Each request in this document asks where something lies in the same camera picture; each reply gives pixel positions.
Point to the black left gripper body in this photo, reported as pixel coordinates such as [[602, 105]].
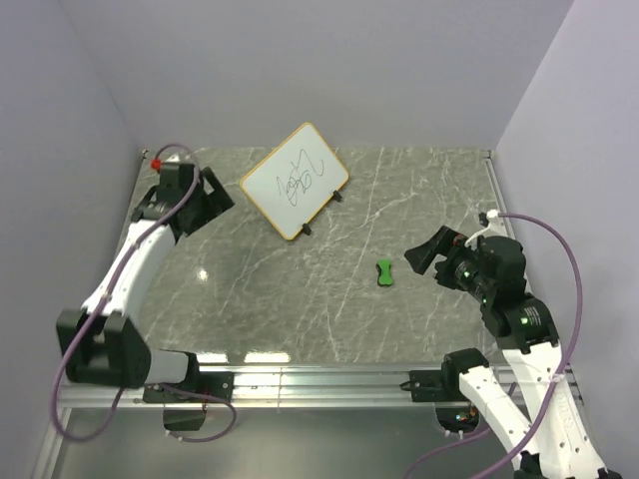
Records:
[[206, 207]]

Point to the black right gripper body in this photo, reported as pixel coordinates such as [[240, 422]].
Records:
[[460, 264]]

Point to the green whiteboard eraser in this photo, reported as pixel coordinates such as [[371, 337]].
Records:
[[384, 276]]

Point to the white board with yellow frame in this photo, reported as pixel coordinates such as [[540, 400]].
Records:
[[295, 181]]

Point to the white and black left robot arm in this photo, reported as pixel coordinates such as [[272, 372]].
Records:
[[100, 341]]

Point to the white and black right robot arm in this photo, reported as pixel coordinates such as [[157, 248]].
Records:
[[548, 438]]

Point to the aluminium side rail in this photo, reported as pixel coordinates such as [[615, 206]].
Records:
[[489, 163]]

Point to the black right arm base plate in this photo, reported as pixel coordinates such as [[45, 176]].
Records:
[[425, 386]]

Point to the aluminium mounting rail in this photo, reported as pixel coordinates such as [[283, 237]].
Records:
[[278, 386]]

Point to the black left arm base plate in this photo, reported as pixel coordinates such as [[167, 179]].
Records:
[[218, 384]]

